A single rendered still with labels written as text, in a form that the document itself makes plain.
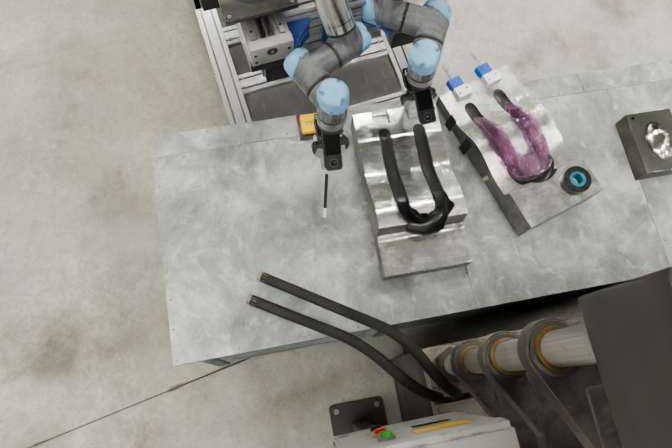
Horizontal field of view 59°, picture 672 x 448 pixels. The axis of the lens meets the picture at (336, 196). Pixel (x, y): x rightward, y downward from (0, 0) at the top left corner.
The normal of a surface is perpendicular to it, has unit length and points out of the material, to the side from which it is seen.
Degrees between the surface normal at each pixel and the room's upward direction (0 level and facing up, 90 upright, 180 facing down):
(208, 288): 0
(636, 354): 90
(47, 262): 0
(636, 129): 0
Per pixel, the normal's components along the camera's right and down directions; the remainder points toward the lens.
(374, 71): 0.05, -0.30
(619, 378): -0.98, 0.16
